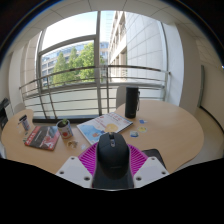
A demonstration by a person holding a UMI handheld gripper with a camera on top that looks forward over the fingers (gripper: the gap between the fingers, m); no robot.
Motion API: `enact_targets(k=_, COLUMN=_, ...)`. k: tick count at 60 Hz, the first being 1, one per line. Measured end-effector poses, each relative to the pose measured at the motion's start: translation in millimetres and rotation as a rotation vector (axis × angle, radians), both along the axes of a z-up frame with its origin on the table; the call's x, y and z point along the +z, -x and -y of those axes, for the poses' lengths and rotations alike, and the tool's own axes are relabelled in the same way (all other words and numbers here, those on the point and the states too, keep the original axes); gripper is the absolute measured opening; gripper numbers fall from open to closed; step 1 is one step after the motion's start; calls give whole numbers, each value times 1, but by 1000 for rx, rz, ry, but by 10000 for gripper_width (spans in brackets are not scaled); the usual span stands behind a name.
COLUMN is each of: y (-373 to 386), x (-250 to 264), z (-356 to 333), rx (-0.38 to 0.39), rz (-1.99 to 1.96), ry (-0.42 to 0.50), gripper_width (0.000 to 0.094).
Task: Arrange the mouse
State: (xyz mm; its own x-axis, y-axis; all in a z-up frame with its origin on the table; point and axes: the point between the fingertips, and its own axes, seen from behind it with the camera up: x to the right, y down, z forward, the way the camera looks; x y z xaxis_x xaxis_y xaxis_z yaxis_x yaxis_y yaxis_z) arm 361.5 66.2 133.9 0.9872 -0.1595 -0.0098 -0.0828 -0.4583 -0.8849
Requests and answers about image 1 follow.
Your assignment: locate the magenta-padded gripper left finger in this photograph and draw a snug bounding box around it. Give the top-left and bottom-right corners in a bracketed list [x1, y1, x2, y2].
[55, 143, 98, 189]

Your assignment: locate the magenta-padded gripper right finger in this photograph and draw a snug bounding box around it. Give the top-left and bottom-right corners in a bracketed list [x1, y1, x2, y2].
[127, 143, 170, 190]

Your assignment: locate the black computer mouse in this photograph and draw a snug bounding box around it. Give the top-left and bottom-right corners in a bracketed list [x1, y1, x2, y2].
[91, 131, 135, 190]

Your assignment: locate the black mouse pad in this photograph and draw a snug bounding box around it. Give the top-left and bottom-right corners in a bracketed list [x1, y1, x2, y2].
[141, 148, 167, 169]

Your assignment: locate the beige sticker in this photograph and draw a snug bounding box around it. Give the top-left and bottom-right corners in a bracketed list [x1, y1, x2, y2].
[66, 139, 79, 149]

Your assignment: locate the white printed plant pot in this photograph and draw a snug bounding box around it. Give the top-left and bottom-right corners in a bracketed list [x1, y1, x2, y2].
[56, 118, 74, 140]

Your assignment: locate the red-edged magazine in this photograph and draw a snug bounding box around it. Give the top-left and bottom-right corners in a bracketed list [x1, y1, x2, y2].
[24, 125, 61, 152]

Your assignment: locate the illustrated children's book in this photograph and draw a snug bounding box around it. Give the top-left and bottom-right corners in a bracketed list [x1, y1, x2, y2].
[76, 111, 134, 146]

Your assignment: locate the black cylindrical bottle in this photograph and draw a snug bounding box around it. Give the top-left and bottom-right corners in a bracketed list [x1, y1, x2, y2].
[124, 86, 140, 119]

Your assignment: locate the white chair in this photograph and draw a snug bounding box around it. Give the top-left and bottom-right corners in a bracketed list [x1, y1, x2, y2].
[13, 102, 26, 114]
[115, 84, 129, 109]

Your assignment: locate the metal balcony railing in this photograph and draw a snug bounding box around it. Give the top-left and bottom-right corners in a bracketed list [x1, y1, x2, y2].
[19, 64, 171, 118]

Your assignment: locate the black printer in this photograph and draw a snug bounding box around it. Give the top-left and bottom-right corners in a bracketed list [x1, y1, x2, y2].
[0, 97, 14, 131]

